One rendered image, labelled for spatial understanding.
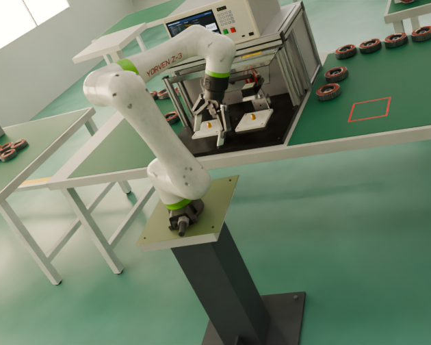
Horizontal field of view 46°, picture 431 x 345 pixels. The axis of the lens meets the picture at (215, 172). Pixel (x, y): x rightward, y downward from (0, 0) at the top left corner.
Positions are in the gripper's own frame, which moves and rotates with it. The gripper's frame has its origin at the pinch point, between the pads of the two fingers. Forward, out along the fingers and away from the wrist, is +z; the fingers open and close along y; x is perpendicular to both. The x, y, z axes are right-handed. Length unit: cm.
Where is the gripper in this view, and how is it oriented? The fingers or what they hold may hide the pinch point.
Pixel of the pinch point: (208, 135)
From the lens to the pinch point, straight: 203.0
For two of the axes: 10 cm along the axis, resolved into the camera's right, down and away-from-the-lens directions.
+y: 6.8, 4.6, -5.7
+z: -1.3, 8.5, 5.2
